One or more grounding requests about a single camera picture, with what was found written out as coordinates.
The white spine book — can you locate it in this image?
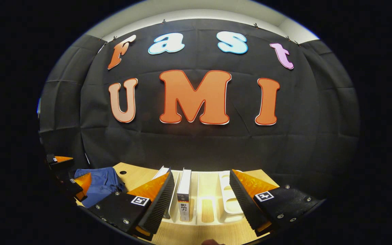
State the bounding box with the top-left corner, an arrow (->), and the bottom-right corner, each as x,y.
177,168 -> 192,222

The blue schoolbag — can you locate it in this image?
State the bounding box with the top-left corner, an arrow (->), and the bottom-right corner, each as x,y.
75,167 -> 126,209

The black backdrop cloth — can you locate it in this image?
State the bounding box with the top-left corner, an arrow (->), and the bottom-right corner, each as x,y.
39,19 -> 360,184

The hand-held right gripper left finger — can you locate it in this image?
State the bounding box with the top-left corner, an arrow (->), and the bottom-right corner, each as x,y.
89,171 -> 175,242

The white plastic bookshelf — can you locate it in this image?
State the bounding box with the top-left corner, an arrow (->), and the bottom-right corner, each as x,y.
155,168 -> 251,226

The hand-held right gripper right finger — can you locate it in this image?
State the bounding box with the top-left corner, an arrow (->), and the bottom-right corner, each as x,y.
229,169 -> 326,237

